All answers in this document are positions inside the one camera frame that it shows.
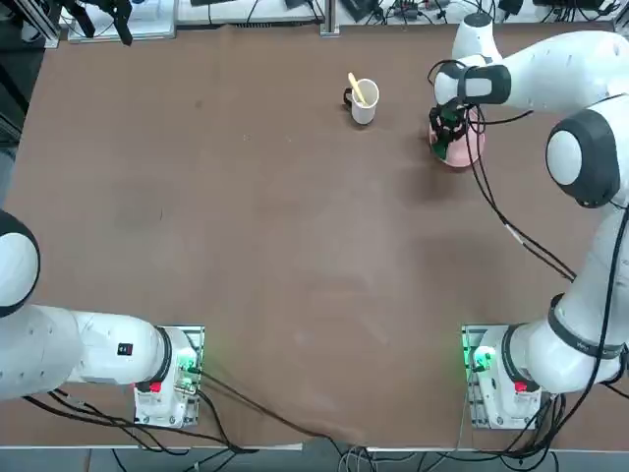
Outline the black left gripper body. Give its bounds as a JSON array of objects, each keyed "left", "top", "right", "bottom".
[{"left": 57, "top": 0, "right": 134, "bottom": 12}]

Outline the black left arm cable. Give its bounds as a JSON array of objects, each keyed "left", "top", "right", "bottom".
[{"left": 196, "top": 368, "right": 375, "bottom": 459}]

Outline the yellow plastic spoon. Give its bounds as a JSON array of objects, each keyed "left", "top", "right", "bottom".
[{"left": 347, "top": 72, "right": 368, "bottom": 106}]

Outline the white mug with smiley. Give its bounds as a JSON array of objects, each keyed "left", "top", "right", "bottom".
[{"left": 341, "top": 78, "right": 381, "bottom": 126}]

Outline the aluminium frame post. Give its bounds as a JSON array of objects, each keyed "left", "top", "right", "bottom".
[{"left": 319, "top": 0, "right": 341, "bottom": 37}]

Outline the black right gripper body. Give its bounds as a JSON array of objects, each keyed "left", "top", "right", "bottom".
[{"left": 429, "top": 99, "right": 469, "bottom": 135}]

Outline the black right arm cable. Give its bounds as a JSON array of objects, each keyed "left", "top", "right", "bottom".
[{"left": 426, "top": 59, "right": 579, "bottom": 283}]

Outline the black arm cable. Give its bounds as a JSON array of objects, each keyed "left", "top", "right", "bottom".
[
  {"left": 426, "top": 59, "right": 579, "bottom": 283},
  {"left": 196, "top": 368, "right": 375, "bottom": 459}
]

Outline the pink plate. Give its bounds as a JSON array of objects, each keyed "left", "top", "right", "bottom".
[{"left": 426, "top": 104, "right": 487, "bottom": 170}]

